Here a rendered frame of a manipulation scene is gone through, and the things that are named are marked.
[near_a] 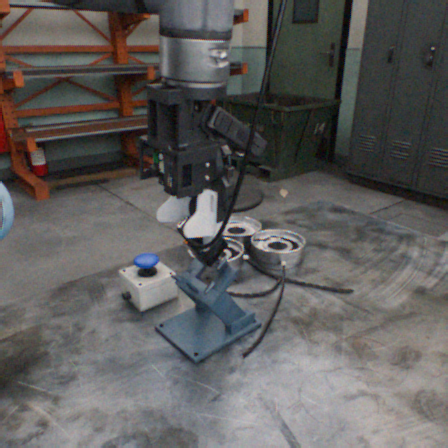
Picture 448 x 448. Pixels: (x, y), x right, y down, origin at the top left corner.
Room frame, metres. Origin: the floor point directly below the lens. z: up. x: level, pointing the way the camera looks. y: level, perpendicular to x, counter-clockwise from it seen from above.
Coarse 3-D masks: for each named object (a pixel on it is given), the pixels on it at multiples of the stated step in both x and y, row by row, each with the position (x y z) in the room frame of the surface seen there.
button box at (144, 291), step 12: (156, 264) 0.63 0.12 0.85; (120, 276) 0.61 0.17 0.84; (132, 276) 0.59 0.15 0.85; (144, 276) 0.59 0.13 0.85; (156, 276) 0.59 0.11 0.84; (168, 276) 0.59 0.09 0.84; (132, 288) 0.58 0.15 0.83; (144, 288) 0.57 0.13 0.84; (156, 288) 0.58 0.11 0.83; (168, 288) 0.59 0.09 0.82; (132, 300) 0.58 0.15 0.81; (144, 300) 0.56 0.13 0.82; (156, 300) 0.58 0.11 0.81; (168, 300) 0.59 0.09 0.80
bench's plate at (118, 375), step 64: (320, 256) 0.75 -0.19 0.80; (384, 256) 0.75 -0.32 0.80; (0, 320) 0.54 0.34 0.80; (64, 320) 0.54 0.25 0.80; (128, 320) 0.54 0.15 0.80; (320, 320) 0.54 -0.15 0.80; (384, 320) 0.54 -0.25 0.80; (0, 384) 0.41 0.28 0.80; (64, 384) 0.41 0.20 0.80; (128, 384) 0.40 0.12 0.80; (192, 384) 0.40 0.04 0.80; (256, 384) 0.40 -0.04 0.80; (320, 384) 0.41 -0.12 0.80; (384, 384) 0.41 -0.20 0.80
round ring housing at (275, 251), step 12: (252, 240) 0.74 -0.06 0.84; (276, 240) 0.76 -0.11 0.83; (300, 240) 0.76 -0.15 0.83; (252, 252) 0.73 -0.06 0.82; (264, 252) 0.70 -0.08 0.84; (276, 252) 0.69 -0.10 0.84; (288, 252) 0.69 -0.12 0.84; (300, 252) 0.71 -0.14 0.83; (264, 264) 0.70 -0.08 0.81; (276, 264) 0.69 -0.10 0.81; (288, 264) 0.70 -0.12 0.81
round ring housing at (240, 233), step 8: (232, 216) 0.86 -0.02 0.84; (240, 216) 0.86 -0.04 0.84; (248, 224) 0.85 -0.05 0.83; (256, 224) 0.84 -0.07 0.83; (224, 232) 0.80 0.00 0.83; (232, 232) 0.83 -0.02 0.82; (240, 232) 0.83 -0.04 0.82; (248, 232) 0.80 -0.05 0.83; (240, 240) 0.76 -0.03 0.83; (248, 240) 0.77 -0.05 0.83; (248, 248) 0.77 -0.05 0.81
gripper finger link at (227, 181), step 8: (224, 168) 0.48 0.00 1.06; (232, 168) 0.48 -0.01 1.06; (224, 176) 0.48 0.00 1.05; (232, 176) 0.48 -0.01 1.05; (216, 184) 0.48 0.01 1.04; (224, 184) 0.47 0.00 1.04; (232, 184) 0.48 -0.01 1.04; (224, 192) 0.47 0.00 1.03; (232, 192) 0.48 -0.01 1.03; (224, 200) 0.47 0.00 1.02; (224, 208) 0.48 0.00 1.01; (224, 216) 0.48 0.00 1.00
